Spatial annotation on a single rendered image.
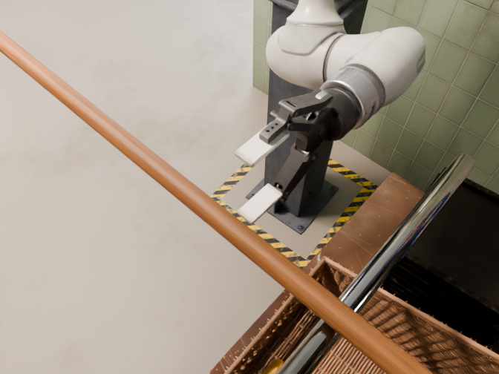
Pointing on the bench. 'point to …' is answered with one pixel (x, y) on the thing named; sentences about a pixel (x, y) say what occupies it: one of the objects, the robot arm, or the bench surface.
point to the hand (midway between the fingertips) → (249, 187)
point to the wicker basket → (249, 359)
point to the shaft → (224, 222)
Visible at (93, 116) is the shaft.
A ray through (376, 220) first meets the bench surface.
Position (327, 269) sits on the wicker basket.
